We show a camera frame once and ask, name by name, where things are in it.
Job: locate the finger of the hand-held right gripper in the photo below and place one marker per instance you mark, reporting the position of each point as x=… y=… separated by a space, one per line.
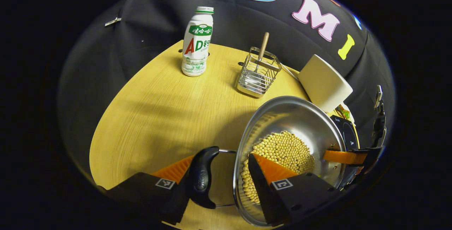
x=344 y=157
x=360 y=177

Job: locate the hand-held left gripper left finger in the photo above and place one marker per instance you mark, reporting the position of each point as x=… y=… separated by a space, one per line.
x=141 y=194

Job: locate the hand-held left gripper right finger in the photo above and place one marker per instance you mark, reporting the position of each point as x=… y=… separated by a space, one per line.
x=263 y=194

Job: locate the black induction cooktop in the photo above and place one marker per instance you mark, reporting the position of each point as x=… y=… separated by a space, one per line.
x=348 y=134

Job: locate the pile of yellow soybeans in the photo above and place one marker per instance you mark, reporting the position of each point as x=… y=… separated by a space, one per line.
x=282 y=148

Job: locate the sandwich with lettuce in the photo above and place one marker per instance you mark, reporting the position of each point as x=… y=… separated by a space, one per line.
x=345 y=112

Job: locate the white toaster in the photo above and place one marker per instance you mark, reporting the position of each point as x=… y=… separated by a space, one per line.
x=325 y=85

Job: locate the white drink bottle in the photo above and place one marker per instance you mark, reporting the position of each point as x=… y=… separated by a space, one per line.
x=197 y=53

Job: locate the silver clip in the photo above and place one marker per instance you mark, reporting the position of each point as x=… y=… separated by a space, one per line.
x=113 y=21

